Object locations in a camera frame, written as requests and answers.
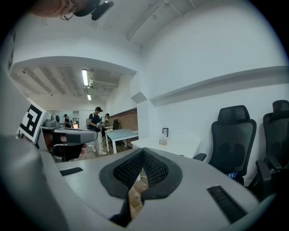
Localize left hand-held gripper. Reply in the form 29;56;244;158
17;98;98;162

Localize thin-framed eyeglasses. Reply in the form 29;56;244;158
60;0;79;21

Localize black head-mounted camera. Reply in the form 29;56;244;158
73;0;115;21

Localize person's face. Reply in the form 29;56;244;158
31;0;79;18

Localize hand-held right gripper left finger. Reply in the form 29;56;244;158
56;148;145;227

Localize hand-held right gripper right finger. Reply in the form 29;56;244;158
133;148;260;231

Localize white ceiling pipes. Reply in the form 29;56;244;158
89;79;119;89

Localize light blue desk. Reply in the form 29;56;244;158
104;128;139;154

